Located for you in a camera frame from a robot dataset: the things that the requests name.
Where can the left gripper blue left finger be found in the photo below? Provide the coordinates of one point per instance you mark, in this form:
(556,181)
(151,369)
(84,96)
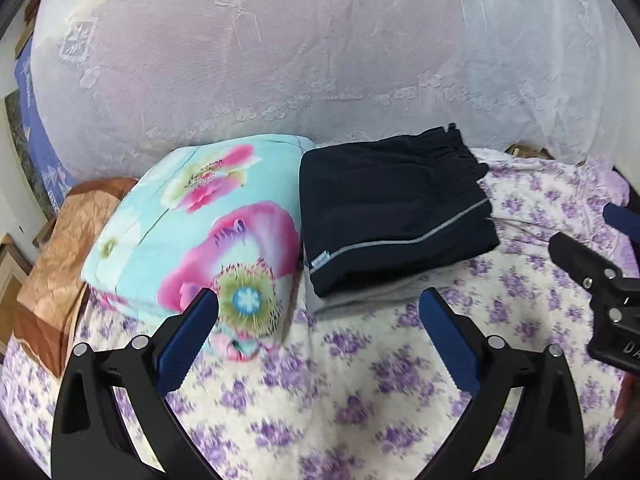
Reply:
(89,436)

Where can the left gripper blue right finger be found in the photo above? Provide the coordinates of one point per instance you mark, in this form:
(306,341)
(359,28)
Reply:
(546,436)

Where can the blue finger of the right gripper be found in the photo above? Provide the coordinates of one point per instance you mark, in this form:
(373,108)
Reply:
(603,280)
(623,220)

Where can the dark navy pants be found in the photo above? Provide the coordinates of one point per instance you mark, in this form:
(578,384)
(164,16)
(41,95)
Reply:
(376,212)

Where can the floral turquoise folded blanket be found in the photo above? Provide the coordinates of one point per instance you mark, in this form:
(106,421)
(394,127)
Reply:
(222,216)

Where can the folded grey garment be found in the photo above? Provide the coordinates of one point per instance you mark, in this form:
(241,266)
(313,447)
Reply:
(356,302)

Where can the blue printed cloth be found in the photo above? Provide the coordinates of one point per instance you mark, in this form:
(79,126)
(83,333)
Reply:
(56,179)

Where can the white lace mosquito net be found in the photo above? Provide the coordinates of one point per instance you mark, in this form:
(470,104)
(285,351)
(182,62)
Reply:
(121,83)

